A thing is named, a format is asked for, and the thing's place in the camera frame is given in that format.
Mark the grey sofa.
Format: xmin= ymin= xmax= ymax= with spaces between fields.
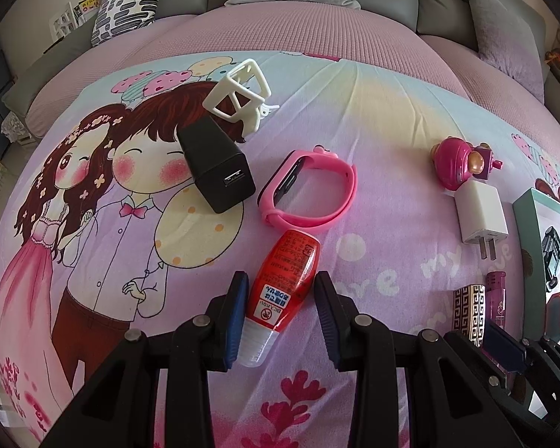
xmin=0 ymin=0 xmax=560 ymax=117

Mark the grey purple cushion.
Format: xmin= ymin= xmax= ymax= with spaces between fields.
xmin=461 ymin=0 xmax=549 ymax=103

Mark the teal cardboard box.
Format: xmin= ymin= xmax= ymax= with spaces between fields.
xmin=512 ymin=188 xmax=560 ymax=351

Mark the black and white patterned cushion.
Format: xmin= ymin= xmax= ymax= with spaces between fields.
xmin=91 ymin=0 xmax=169 ymax=47

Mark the printed cartoon blanket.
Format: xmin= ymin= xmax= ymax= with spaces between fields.
xmin=0 ymin=49 xmax=560 ymax=448

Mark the pink lighter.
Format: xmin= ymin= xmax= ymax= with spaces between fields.
xmin=486 ymin=271 xmax=507 ymax=332

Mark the pink wrist watch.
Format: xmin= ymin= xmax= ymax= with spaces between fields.
xmin=256 ymin=146 xmax=358 ymax=230

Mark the pink toy figure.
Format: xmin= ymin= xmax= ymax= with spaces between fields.
xmin=430 ymin=137 xmax=504 ymax=192

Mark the yellow book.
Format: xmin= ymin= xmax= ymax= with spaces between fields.
xmin=72 ymin=0 xmax=101 ymax=24

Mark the red plastic bottle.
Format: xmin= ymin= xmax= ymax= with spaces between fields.
xmin=236 ymin=228 xmax=322 ymax=367

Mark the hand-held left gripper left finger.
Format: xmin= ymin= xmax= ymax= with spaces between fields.
xmin=40 ymin=271 xmax=250 ymax=448

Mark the white charger plug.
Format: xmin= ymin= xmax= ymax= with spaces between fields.
xmin=454 ymin=182 xmax=509 ymax=262

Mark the white plastic clip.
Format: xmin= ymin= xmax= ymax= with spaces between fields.
xmin=203 ymin=58 xmax=278 ymax=138

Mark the pink quilted sofa cover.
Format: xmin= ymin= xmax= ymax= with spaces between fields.
xmin=25 ymin=2 xmax=560 ymax=138

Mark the black charger block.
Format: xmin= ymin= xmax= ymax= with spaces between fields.
xmin=176 ymin=118 xmax=256 ymax=214

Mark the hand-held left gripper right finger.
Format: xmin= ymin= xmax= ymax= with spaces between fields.
xmin=314 ymin=271 xmax=519 ymax=448

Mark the white lace cloth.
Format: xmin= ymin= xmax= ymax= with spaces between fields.
xmin=0 ymin=112 xmax=40 ymax=143

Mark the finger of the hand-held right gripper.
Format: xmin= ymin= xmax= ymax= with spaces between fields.
xmin=443 ymin=322 xmax=560 ymax=430
xmin=525 ymin=336 xmax=560 ymax=402

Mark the gold patterned lighter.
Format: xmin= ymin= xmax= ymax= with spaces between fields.
xmin=452 ymin=284 xmax=488 ymax=351

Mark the white frame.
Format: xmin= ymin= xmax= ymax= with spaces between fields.
xmin=49 ymin=2 xmax=82 ymax=40

